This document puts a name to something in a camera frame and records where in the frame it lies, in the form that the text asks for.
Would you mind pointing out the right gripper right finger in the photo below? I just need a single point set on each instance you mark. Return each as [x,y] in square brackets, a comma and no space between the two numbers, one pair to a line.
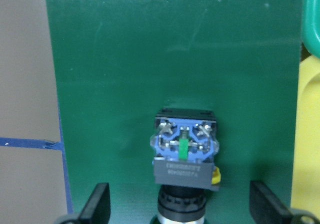
[265,207]

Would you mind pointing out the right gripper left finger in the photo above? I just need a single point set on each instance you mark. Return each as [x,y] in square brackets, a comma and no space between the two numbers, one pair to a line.
[97,207]

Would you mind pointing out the green push button separate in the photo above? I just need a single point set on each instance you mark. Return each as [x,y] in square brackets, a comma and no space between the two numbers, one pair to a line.
[184,145]

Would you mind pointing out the yellow plastic tray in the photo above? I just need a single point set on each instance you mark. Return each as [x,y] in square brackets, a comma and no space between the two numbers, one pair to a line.
[305,182]

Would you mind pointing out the green conveyor belt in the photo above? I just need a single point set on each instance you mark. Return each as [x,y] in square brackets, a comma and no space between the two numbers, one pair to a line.
[118,62]

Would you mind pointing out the green plastic tray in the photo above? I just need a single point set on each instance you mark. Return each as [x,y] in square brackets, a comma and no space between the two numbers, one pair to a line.
[311,26]

